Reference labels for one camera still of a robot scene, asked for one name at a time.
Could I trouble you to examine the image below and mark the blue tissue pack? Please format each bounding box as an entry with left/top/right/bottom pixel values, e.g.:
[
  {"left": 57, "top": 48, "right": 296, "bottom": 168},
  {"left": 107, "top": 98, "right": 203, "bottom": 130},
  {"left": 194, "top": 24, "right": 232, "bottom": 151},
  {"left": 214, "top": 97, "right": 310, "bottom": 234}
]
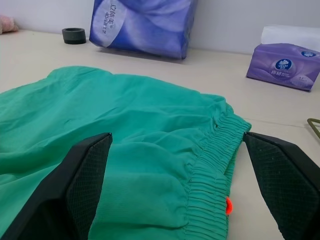
[{"left": 89, "top": 0, "right": 198, "bottom": 60}]

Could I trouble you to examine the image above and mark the white tissue sheet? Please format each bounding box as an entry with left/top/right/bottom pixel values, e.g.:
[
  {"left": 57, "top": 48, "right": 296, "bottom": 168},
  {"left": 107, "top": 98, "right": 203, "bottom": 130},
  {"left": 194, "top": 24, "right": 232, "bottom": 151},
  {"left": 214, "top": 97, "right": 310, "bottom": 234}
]
[{"left": 259, "top": 24, "right": 320, "bottom": 52}]

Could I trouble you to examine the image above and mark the pink fluffy object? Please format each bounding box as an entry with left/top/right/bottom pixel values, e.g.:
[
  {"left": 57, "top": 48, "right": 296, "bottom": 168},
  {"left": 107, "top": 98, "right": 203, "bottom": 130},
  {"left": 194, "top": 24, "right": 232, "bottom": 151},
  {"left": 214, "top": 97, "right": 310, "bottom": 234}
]
[{"left": 0, "top": 14, "right": 18, "bottom": 35}]

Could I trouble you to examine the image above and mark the green fabric garment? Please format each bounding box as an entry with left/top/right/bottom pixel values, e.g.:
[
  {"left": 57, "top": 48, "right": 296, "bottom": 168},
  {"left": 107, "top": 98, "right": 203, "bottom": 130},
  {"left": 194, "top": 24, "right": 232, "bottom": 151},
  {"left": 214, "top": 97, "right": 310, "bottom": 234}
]
[{"left": 0, "top": 65, "right": 253, "bottom": 240}]

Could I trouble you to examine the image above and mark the purple tissue box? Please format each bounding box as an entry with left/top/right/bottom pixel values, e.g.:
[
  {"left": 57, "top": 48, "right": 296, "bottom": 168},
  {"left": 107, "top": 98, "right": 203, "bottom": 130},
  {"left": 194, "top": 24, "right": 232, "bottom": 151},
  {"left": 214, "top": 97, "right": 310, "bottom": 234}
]
[{"left": 245, "top": 43, "right": 320, "bottom": 92}]

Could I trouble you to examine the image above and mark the black ring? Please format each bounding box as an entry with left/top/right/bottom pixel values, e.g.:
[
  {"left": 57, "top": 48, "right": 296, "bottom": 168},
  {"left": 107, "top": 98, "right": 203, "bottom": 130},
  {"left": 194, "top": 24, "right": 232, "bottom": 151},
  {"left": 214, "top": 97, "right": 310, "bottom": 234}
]
[{"left": 61, "top": 27, "right": 87, "bottom": 45}]

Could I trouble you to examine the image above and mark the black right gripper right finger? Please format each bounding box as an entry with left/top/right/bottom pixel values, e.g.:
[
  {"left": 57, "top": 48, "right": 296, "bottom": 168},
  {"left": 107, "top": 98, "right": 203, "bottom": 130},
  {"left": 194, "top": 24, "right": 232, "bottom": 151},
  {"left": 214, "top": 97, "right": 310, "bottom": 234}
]
[{"left": 242, "top": 131, "right": 320, "bottom": 240}]

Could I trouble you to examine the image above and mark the orange drawstring cord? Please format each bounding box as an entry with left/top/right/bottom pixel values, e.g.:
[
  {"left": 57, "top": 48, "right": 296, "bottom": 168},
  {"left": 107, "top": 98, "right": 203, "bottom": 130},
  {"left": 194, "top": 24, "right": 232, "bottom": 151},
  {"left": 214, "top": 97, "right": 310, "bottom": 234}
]
[{"left": 225, "top": 196, "right": 234, "bottom": 215}]

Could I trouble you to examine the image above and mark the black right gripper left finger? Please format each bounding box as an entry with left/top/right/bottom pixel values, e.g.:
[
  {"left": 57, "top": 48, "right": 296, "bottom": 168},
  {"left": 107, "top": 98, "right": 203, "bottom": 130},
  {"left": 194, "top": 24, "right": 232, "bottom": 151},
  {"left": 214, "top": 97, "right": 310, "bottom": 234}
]
[{"left": 0, "top": 132, "right": 113, "bottom": 240}]

